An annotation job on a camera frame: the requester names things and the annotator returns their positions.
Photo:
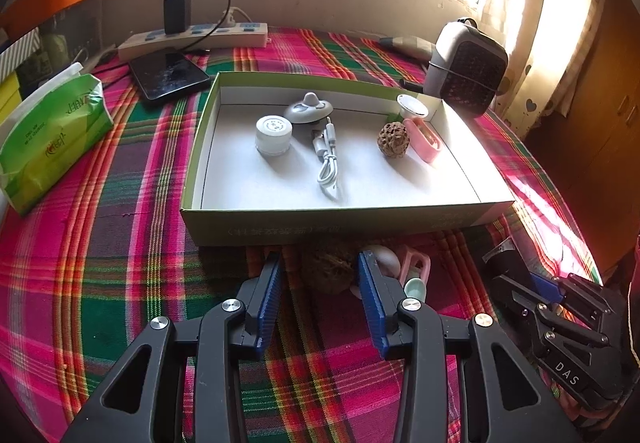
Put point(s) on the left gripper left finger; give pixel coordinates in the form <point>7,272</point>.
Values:
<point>141,397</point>

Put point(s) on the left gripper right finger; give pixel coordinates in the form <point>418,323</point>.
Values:
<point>472,361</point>

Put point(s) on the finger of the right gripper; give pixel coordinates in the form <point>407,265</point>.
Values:
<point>515,297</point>
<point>506,259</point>

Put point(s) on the pink clip with green pad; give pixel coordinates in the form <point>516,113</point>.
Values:
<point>415,270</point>

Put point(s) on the white mushroom toy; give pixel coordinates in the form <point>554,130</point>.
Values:
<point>387,260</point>

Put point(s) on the brown walnut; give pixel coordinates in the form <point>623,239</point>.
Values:
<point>393,140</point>
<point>328,267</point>

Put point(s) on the wooden cabinet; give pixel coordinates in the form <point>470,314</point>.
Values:
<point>592,153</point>

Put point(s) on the plaid bed cloth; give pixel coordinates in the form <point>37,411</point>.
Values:
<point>106,251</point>

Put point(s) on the brown walnut in tray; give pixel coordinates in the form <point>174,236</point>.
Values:
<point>393,140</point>

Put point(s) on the grey mini heater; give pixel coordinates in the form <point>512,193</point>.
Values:
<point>466,68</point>

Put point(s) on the grey pen tool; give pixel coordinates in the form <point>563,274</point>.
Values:
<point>412,46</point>

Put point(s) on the grey white spinning top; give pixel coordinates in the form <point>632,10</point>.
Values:
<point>309,110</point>

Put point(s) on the green white cardboard tray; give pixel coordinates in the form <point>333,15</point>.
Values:
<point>235,195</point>

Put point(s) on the white round jar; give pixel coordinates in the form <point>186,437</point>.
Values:
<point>273,135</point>

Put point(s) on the heart pattern curtain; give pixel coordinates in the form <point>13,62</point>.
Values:
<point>547,42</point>

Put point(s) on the green tissue pack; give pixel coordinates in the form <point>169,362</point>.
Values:
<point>48,132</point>

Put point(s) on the black smartphone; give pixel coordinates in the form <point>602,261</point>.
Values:
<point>166,75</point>

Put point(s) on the yellow box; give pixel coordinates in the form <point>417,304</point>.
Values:
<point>10,96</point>

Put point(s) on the white power strip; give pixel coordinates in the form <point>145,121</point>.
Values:
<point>239,35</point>

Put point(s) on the striped box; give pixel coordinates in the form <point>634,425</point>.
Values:
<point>18,52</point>

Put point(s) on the black charger adapter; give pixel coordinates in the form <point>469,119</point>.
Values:
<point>177,16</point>

